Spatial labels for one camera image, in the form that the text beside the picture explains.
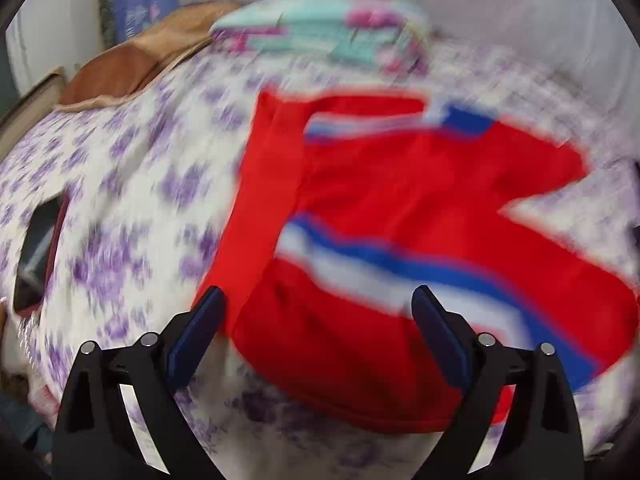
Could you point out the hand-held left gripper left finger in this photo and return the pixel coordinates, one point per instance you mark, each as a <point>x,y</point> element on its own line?
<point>192,342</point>

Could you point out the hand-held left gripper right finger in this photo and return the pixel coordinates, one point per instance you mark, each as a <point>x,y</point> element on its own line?
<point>447,345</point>

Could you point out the red striped shirt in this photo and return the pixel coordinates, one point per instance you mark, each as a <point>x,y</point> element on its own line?
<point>400,240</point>

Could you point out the white purple floral bedsheet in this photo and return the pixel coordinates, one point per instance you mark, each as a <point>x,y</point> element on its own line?
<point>135,200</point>

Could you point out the black smartphone with red case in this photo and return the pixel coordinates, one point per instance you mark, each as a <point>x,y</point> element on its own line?
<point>37,255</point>

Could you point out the brown pillow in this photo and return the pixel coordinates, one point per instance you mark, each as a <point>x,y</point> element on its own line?
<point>135,67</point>

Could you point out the wooden headboard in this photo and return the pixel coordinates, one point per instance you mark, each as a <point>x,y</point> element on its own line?
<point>27,102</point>

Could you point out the teal pink floral pillow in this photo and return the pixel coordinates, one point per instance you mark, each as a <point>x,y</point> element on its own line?
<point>325,30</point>

